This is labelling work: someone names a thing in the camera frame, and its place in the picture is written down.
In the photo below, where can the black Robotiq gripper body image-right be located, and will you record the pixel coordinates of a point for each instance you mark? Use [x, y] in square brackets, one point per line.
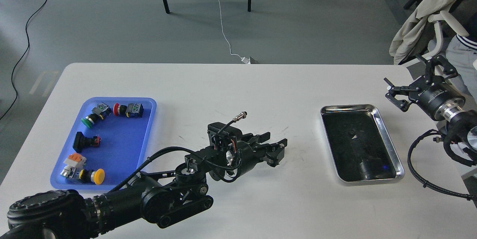
[431, 98]

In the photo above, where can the black cylindrical gripper body image-left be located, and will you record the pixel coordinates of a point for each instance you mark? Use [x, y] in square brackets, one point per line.
[250, 156]

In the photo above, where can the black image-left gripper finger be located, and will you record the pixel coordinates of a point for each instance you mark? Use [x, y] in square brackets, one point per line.
[259, 138]
[274, 152]

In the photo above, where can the black robot arm image-left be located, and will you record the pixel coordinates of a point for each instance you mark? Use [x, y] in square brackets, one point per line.
[169, 187]

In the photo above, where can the silver metal tray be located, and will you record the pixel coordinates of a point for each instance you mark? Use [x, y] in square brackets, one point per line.
[367, 157]

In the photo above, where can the blue plastic tray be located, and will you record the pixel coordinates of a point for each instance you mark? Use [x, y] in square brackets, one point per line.
[122, 147]

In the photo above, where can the beige jacket on chair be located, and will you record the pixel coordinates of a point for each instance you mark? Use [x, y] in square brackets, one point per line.
[411, 30]

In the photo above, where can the orange grey contact block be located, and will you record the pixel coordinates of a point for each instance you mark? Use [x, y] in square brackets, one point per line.
[75, 160]

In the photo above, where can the red push button switch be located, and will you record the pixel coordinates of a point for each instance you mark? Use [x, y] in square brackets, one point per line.
[131, 110]

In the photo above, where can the yellow push button switch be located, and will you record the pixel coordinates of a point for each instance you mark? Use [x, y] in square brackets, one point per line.
[77, 175]

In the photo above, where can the green push button switch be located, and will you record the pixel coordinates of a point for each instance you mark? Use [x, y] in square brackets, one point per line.
[99, 112]

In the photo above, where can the black push button switch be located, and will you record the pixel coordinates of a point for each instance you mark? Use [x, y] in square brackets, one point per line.
[81, 142]

